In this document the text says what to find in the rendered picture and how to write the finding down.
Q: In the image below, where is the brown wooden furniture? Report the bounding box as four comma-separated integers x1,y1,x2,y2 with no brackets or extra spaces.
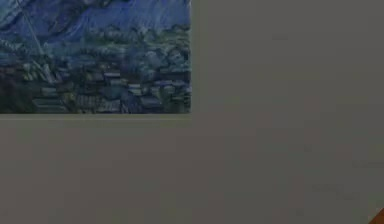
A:
367,207,384,224

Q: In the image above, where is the blue landscape wall painting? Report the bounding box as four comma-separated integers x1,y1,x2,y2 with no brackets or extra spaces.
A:
0,0,192,115

